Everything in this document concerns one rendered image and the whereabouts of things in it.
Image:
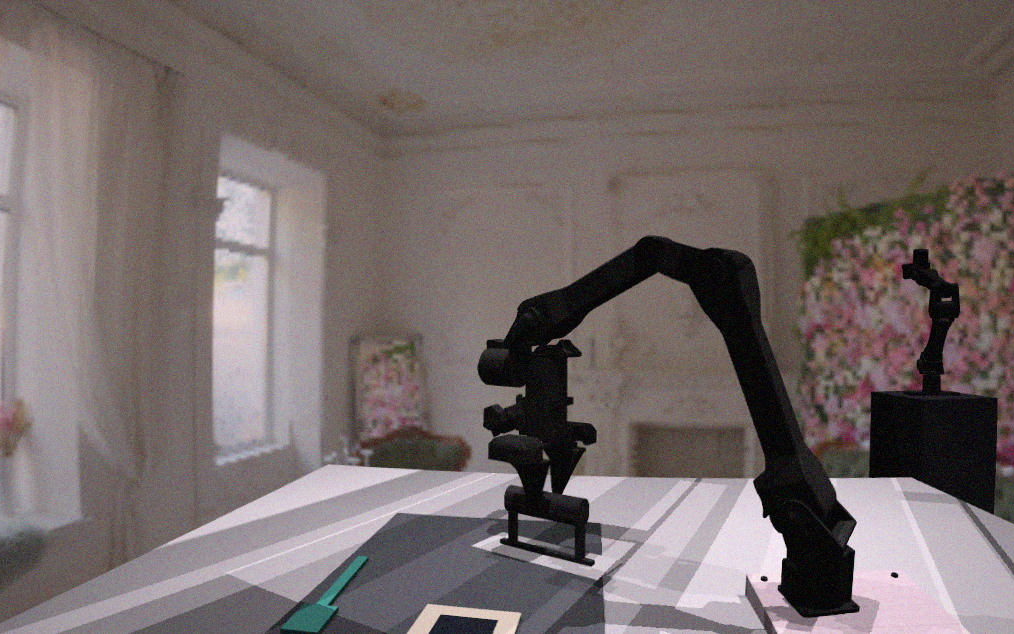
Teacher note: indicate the teal small trowel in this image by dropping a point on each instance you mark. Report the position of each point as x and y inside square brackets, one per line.
[313, 619]

